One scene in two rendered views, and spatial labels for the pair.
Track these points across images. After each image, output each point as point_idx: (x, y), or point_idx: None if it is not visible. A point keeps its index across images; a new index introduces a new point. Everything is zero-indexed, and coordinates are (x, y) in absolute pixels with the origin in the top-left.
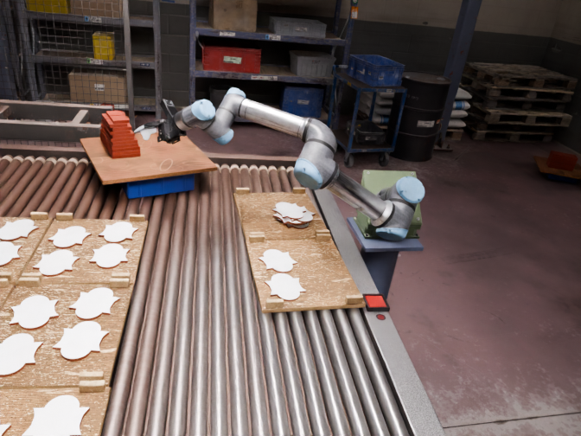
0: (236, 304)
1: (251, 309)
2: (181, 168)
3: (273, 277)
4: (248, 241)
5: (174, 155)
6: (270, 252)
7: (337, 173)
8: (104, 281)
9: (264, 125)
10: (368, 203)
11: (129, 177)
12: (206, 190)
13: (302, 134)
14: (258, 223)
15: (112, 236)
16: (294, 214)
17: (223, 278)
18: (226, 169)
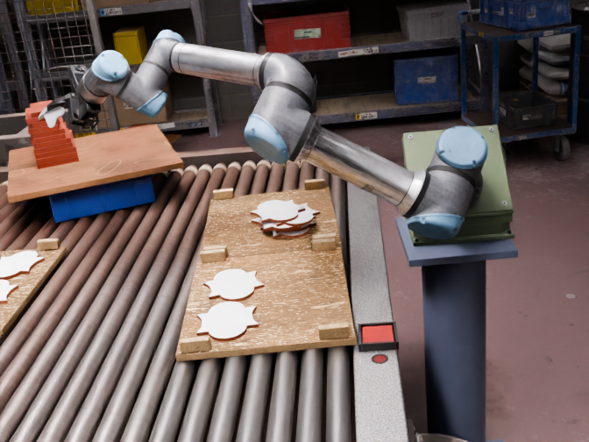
0: (143, 352)
1: (162, 357)
2: (129, 169)
3: (214, 307)
4: (201, 261)
5: (127, 154)
6: (226, 273)
7: (313, 131)
8: None
9: (210, 78)
10: (379, 176)
11: (46, 188)
12: (173, 201)
13: (258, 79)
14: (228, 236)
15: (3, 270)
16: (282, 214)
17: None
18: (219, 169)
